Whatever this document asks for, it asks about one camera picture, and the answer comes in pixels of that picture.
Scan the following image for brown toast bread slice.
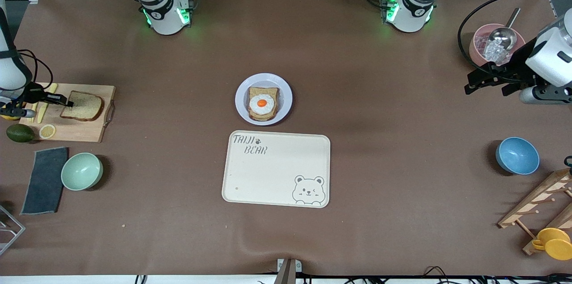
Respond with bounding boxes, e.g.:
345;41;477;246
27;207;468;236
246;87;280;122
60;91;105;121

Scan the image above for fried egg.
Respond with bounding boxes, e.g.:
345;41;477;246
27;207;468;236
249;94;275;116

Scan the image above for white round plate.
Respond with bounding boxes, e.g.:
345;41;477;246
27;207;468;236
235;73;293;126

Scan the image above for yellow plastic knife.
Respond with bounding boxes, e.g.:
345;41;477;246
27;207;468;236
37;83;59;124

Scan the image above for clear ice cubes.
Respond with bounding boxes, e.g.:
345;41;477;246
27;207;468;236
483;39;510;63

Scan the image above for pink bowl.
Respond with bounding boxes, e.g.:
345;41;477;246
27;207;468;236
469;23;527;67

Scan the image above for metal scoop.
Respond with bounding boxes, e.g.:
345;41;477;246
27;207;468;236
485;7;522;52

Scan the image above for wooden cutting board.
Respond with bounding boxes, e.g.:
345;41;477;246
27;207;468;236
19;82;118;143

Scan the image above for green avocado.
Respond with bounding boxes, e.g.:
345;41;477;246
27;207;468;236
6;124;35;143

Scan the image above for blue bowl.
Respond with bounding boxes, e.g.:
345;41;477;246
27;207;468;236
495;137;540;175

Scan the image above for mint green bowl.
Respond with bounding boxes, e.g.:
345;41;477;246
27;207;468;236
61;152;104;192

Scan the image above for dark grey cloth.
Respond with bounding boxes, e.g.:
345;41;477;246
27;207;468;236
20;146;69;216

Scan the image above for wooden drying rack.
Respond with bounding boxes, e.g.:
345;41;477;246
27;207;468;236
497;168;572;256

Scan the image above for yellow plastic cup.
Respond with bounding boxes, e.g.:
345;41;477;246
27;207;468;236
532;228;572;261

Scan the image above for cream bear print tray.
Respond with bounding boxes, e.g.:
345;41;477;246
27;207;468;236
222;130;331;209

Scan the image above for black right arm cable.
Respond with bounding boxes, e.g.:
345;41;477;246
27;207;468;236
18;50;54;92

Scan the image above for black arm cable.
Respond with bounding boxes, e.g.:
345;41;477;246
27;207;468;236
18;50;54;92
457;0;564;84

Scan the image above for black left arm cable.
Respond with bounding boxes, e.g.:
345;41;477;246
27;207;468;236
457;0;564;84

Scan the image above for metal wire rack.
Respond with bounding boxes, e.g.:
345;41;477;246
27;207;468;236
0;205;26;256

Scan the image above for black floor cables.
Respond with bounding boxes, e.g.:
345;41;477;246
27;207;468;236
422;267;572;284

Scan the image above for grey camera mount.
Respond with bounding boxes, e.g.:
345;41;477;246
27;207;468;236
273;258;303;284

